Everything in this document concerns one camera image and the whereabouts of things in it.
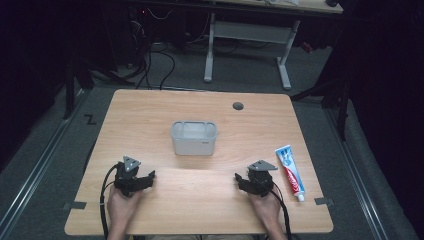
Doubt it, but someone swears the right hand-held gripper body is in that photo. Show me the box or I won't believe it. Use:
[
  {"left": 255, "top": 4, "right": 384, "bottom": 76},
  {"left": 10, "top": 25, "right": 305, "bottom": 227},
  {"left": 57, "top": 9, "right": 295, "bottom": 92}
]
[{"left": 246, "top": 159, "right": 279, "bottom": 198}]

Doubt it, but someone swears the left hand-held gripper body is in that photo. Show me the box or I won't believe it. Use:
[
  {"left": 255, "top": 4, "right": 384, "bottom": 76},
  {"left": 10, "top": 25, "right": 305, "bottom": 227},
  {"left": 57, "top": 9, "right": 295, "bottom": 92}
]
[{"left": 113, "top": 155, "right": 148, "bottom": 198}]

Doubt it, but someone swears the white red blue toothpaste tube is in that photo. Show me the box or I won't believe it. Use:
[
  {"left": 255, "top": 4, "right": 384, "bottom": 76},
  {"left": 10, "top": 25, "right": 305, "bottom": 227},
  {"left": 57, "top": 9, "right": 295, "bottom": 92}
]
[{"left": 274, "top": 144, "right": 307, "bottom": 203}]

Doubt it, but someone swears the grey plastic holder box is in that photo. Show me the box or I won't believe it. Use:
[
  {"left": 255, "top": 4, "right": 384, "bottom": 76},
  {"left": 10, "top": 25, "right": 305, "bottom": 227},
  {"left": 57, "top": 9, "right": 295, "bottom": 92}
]
[{"left": 170, "top": 120, "right": 219, "bottom": 157}]

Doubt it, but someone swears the person's right hand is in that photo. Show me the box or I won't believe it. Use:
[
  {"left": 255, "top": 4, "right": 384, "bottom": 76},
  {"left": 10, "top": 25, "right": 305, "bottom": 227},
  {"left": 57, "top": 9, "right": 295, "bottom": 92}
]
[{"left": 249, "top": 187, "right": 285, "bottom": 232}]

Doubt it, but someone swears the person's left hand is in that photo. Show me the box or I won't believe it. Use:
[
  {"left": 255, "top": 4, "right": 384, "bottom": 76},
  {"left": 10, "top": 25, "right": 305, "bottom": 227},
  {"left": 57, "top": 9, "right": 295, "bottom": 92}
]
[{"left": 106, "top": 185, "right": 145, "bottom": 231}]

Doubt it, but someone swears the grey tape strip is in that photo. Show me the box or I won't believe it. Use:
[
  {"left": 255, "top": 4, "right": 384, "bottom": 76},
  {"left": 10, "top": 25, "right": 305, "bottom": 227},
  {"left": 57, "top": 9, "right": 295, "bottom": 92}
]
[
  {"left": 313, "top": 197, "right": 335, "bottom": 207},
  {"left": 62, "top": 200, "right": 88, "bottom": 211}
]

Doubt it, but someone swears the black metal stand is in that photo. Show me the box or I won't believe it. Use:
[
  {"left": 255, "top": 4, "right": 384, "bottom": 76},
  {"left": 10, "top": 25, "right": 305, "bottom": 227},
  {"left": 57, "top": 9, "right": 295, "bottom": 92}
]
[
  {"left": 62, "top": 54, "right": 136, "bottom": 120},
  {"left": 289, "top": 74, "right": 353, "bottom": 142}
]

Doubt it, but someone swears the white-legged background desk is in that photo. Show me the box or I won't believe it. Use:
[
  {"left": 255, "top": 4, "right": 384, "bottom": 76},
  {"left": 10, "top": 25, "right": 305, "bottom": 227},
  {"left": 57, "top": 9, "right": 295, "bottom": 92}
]
[{"left": 133, "top": 0, "right": 344, "bottom": 91}]

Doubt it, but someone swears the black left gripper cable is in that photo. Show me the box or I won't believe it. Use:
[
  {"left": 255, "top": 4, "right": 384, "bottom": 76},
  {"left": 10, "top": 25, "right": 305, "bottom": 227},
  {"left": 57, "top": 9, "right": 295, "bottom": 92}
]
[{"left": 98, "top": 162, "right": 120, "bottom": 240}]

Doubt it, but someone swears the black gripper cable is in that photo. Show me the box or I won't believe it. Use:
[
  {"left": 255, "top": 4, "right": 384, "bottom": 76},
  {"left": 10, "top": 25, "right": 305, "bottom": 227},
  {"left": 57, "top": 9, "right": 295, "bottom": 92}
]
[
  {"left": 270, "top": 189, "right": 293, "bottom": 240},
  {"left": 98, "top": 162, "right": 120, "bottom": 240}
]

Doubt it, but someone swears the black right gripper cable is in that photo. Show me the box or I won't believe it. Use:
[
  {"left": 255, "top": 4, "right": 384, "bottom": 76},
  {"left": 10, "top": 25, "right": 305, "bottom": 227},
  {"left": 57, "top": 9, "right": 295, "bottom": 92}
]
[{"left": 270, "top": 189, "right": 293, "bottom": 240}]

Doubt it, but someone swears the metal floor rail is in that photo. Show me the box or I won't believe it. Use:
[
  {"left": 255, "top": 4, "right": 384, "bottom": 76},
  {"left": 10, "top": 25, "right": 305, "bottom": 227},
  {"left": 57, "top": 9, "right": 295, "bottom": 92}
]
[
  {"left": 0, "top": 89, "right": 86, "bottom": 236},
  {"left": 323, "top": 105, "right": 390, "bottom": 240}
]

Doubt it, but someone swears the black floor cable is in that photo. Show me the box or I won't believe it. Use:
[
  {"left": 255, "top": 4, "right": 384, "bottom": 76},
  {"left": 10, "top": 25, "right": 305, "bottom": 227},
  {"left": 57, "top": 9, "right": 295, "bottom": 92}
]
[{"left": 135, "top": 49, "right": 177, "bottom": 91}]

